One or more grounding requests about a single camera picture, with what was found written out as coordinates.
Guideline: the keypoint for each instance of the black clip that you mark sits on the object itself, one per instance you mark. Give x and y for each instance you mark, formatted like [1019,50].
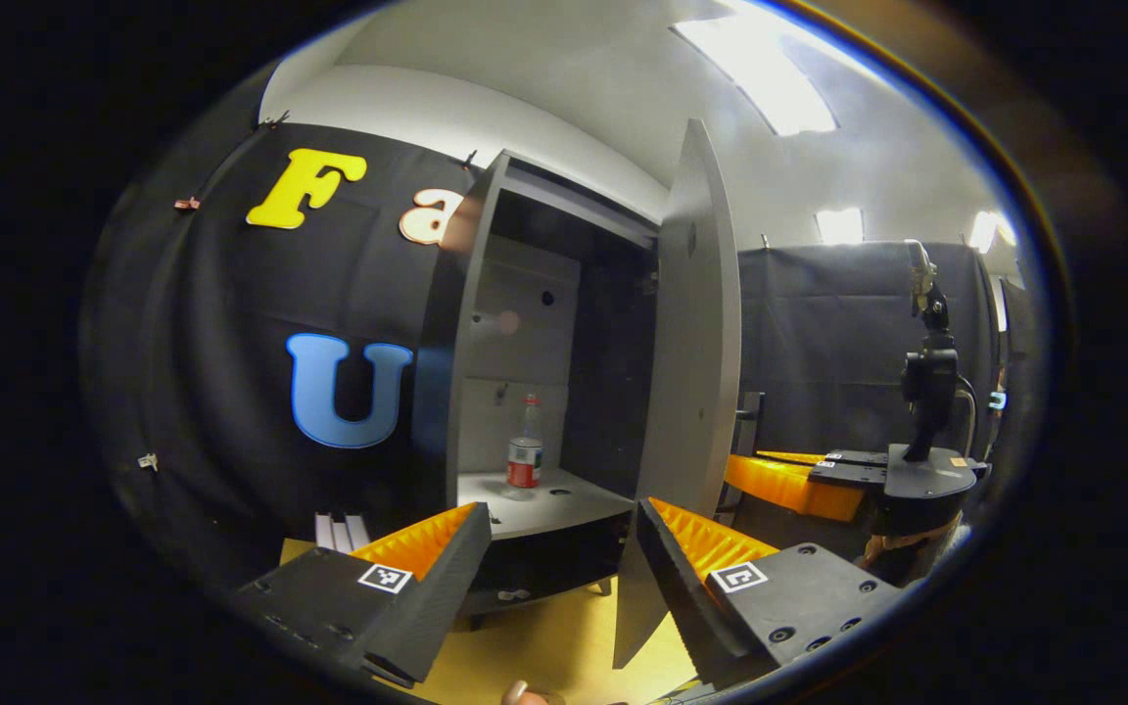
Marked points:
[277,119]

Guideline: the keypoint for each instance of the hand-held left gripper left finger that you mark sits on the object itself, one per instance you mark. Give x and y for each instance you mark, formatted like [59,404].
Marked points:
[442,597]

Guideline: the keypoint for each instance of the red-brown clip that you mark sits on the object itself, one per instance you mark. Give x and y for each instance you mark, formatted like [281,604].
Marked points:
[187,204]

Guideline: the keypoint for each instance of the clear bottle with red label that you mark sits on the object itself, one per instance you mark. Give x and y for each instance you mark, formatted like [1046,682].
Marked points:
[525,460]

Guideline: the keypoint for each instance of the grey cabinet door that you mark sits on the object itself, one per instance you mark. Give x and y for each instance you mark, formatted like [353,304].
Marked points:
[691,372]

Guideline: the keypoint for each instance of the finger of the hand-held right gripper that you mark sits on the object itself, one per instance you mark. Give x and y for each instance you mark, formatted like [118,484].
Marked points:
[799,490]
[838,458]

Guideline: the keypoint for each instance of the black backdrop cloth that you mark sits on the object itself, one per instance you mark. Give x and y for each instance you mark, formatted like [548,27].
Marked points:
[231,343]

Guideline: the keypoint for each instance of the white clip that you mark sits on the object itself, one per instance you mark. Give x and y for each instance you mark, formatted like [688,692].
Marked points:
[148,460]

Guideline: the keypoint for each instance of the grey cabinet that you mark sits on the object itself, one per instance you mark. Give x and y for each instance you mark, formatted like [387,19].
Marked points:
[525,333]

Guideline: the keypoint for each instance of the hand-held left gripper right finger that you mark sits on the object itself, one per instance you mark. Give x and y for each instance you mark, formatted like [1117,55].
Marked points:
[677,587]

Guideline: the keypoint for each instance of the ceiling light panel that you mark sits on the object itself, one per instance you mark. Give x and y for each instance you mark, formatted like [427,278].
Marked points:
[765,69]
[839,226]
[990,231]

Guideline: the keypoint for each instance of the metal door hinge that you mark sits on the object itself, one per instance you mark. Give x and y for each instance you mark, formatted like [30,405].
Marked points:
[647,284]

